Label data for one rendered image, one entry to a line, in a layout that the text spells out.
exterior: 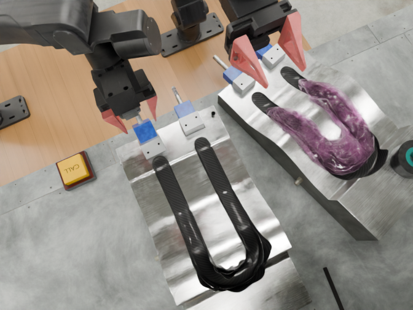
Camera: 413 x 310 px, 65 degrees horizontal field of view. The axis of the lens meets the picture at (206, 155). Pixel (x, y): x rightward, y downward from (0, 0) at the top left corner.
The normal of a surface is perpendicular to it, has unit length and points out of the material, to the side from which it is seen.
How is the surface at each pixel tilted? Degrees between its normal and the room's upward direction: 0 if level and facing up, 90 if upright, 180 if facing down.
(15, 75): 0
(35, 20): 8
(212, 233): 27
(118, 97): 60
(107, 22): 15
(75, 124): 0
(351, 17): 0
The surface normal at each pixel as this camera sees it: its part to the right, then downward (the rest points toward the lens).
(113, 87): -0.23, -0.66
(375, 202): -0.01, -0.25
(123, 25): -0.27, -0.25
